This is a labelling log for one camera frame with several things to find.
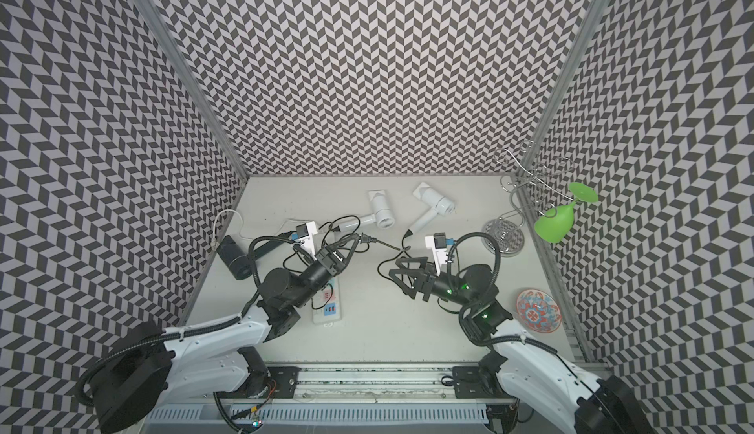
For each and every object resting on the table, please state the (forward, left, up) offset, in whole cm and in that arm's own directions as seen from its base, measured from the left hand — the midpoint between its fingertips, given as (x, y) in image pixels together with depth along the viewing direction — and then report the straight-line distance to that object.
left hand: (362, 241), depth 67 cm
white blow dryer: (+25, -3, -24) cm, 35 cm away
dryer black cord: (0, -1, 0) cm, 1 cm away
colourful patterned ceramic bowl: (-7, -49, -28) cm, 57 cm away
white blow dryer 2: (+28, -24, -22) cm, 43 cm away
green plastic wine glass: (+9, -51, -6) cm, 52 cm away
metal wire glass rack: (+42, -64, -28) cm, 82 cm away
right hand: (-6, -7, -6) cm, 11 cm away
